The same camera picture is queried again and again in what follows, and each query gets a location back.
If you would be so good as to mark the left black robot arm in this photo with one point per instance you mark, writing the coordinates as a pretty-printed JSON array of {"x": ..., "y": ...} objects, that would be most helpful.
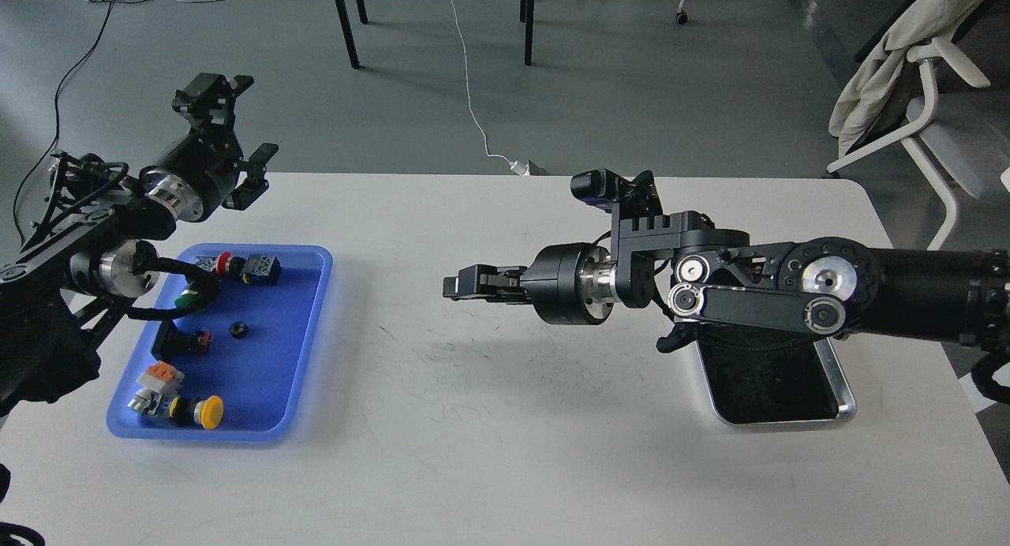
[{"x": 92, "y": 259}]

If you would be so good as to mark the red push button switch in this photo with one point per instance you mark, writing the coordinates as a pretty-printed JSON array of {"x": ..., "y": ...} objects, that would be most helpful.
[{"x": 256, "y": 269}]

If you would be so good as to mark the small black gear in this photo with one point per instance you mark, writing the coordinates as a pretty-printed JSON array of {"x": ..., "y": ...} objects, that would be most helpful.
[{"x": 238, "y": 329}]

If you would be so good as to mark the beige cloth on chair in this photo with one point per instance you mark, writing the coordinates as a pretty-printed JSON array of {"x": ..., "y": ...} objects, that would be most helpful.
[{"x": 866, "y": 93}]

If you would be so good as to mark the yellow push button switch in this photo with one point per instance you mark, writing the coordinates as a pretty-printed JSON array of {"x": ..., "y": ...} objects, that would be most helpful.
[{"x": 176, "y": 410}]

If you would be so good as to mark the black table leg right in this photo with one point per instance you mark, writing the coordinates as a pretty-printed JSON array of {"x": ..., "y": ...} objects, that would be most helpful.
[{"x": 526, "y": 17}]

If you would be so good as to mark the green push button switch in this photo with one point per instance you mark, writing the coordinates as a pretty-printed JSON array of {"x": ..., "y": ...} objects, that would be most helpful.
[{"x": 189, "y": 302}]

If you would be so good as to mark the white chair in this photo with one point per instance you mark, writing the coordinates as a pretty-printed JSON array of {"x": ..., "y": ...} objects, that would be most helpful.
[{"x": 956, "y": 140}]

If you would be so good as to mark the stainless steel tray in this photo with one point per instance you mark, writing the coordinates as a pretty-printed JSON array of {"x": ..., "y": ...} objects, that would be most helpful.
[{"x": 764, "y": 378}]

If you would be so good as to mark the black red selector switch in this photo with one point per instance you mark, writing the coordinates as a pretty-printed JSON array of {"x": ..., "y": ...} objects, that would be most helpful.
[{"x": 170, "y": 342}]

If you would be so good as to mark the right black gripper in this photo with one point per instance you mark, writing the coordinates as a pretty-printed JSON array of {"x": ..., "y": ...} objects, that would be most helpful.
[{"x": 566, "y": 284}]

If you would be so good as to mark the orange grey contact block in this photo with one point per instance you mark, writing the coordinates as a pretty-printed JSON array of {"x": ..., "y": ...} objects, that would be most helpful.
[{"x": 162, "y": 378}]

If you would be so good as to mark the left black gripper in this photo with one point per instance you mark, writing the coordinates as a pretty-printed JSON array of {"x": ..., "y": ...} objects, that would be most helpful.
[{"x": 199, "y": 173}]

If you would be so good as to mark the blue plastic tray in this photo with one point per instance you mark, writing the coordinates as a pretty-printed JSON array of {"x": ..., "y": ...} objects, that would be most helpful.
[{"x": 259, "y": 377}]

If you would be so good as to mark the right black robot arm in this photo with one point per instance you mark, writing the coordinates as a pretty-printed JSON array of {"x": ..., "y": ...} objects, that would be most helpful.
[{"x": 821, "y": 288}]

